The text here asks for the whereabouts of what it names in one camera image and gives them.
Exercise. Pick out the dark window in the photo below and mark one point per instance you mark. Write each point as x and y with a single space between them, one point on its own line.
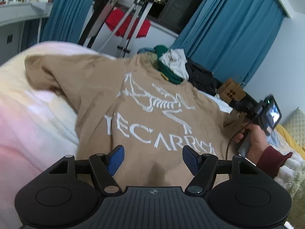
181 2

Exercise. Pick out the person's right hand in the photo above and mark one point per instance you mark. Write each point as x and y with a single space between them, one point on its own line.
259 143

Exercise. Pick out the yellow quilted pillow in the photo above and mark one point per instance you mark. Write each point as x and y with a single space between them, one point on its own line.
296 126

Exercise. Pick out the pile of clothes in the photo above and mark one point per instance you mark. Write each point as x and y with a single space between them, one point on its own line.
176 62

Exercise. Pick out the red garment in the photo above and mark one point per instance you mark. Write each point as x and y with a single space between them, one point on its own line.
140 28

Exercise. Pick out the white fluffy blanket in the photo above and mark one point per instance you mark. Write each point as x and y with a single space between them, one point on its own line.
290 169

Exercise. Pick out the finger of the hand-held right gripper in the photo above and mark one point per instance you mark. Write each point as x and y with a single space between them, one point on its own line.
240 105

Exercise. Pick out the brown cardboard box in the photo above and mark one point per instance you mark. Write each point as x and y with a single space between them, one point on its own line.
232 90

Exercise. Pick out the blue curtain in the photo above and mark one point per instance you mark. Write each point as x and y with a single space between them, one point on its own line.
66 9
226 28

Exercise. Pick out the silver tripod stand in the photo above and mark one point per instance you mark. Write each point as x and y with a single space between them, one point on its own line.
143 21

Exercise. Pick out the person's right forearm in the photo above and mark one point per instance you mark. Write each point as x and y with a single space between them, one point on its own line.
271 159

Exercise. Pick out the white dresser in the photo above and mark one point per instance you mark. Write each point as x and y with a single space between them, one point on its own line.
19 12

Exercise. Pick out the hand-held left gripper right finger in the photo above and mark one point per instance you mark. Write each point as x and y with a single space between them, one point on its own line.
190 158

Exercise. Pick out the tan printed t-shirt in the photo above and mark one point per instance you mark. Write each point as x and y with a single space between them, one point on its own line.
143 114

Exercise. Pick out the bed with pastel sheet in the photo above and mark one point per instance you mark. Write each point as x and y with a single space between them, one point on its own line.
35 124

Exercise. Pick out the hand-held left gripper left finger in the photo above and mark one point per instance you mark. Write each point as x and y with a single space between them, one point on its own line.
116 158

